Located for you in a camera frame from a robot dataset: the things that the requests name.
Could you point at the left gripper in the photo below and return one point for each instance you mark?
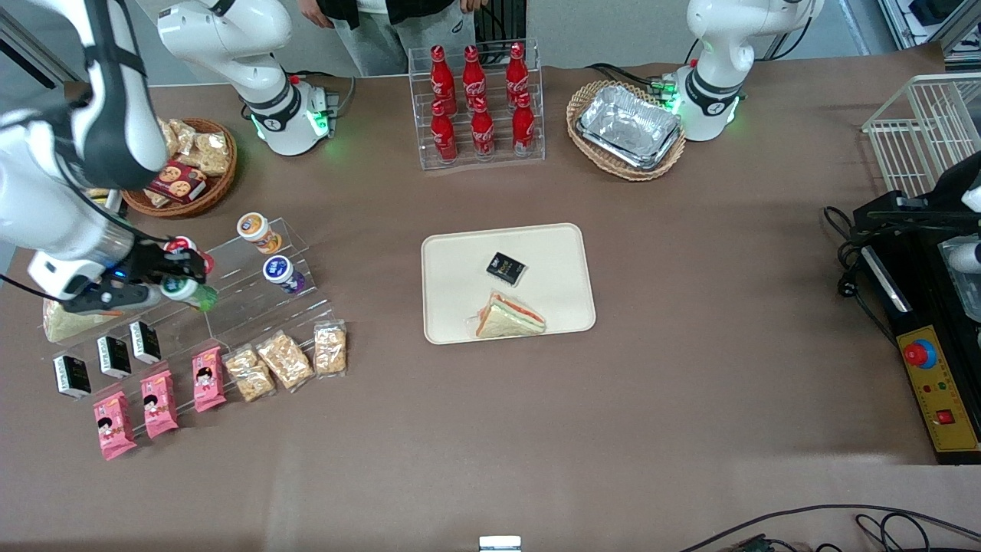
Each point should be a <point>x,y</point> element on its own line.
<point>949,186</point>

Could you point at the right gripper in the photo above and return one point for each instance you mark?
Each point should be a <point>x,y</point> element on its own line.
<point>152,263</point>

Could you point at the green gum bottle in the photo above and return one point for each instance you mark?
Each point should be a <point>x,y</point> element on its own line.
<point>201,295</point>

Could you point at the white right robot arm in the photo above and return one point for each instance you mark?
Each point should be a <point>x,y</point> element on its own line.
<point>46,192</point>

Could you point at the red gum bottle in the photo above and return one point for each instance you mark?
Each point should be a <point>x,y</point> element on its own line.
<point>178,244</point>

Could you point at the orange gum bottle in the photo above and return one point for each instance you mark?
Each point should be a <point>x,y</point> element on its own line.
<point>257,230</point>

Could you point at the purple gum bottle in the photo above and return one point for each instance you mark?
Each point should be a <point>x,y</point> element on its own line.
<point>280,273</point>

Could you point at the beige plastic tray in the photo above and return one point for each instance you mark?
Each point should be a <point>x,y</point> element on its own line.
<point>552,261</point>

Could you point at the clear acrylic stepped stand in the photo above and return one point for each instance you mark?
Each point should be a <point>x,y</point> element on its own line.
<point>253,322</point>
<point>176,330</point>

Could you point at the black and white small box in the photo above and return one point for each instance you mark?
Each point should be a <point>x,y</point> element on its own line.
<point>146,342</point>
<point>115,356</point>
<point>72,376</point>

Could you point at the black control box yellow panel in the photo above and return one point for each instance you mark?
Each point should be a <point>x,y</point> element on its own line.
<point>920,307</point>

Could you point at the red cookie box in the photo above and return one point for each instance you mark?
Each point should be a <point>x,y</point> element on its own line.
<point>182,182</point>

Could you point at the dark brown wicker basket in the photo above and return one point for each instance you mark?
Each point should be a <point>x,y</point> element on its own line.
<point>218,188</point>

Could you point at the pink snack packet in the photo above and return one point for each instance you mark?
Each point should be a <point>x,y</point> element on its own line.
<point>159,404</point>
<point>113,425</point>
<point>208,379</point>

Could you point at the wrapped triangle sandwich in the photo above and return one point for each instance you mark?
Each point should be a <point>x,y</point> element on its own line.
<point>510,318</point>
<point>65,326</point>

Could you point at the clear bag of puffed snacks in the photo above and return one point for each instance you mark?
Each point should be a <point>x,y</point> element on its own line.
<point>168,138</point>
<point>211,153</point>
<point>184,134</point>

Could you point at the clear cracker packet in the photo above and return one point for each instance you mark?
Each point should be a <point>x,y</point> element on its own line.
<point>249,374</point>
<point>285,360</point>
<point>330,349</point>

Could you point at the red emergency stop button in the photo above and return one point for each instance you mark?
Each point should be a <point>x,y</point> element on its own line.
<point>920,354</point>

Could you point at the stack of foil trays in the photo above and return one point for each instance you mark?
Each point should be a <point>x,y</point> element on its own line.
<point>628,126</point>

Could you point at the clear acrylic bottle rack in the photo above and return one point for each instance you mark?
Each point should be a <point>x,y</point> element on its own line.
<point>418,115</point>

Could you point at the red cola bottle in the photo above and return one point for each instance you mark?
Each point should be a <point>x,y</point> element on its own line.
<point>482,134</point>
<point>474,77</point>
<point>516,73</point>
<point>441,77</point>
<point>444,138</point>
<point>523,130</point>

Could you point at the standing person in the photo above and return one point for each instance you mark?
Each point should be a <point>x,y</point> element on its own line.
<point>398,38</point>

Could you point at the light wicker basket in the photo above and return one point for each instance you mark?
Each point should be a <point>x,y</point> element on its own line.
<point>582,146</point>

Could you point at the black snack packet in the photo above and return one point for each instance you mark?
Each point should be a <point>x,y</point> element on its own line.
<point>506,268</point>

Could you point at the small silver device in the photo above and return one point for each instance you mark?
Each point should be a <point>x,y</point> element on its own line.
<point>500,543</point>

